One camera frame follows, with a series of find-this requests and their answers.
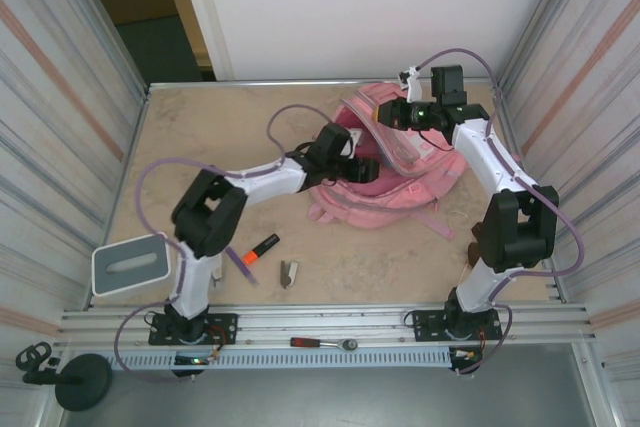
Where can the pink school backpack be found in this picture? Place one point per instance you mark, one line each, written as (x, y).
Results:
(390, 197)

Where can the orange black highlighter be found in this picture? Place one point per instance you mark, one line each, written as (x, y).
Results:
(257, 250)

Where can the purple pen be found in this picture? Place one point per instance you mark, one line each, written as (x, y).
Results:
(242, 267)

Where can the metal clip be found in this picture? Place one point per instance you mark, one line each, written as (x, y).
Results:
(219, 279)

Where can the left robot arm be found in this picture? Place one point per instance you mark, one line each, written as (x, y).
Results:
(270, 179)

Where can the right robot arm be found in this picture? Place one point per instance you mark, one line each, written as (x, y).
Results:
(492, 157)

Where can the dark brown object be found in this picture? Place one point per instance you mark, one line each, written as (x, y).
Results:
(475, 247)

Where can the white grey tissue box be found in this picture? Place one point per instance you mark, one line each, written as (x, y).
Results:
(130, 274)

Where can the small controller circuit board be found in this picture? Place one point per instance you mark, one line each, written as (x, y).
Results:
(467, 357)
(192, 361)

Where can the black round base stand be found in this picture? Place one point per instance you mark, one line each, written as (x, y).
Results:
(82, 379)

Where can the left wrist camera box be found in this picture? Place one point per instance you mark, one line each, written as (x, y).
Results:
(353, 141)

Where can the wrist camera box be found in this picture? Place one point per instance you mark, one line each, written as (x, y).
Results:
(411, 83)
(353, 141)

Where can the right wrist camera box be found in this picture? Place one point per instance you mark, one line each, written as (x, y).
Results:
(411, 83)

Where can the aluminium mounting rail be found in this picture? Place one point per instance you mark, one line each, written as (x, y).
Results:
(325, 319)

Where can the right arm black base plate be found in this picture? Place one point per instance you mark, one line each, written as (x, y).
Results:
(427, 324)

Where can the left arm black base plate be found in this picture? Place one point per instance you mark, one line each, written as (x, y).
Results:
(222, 327)

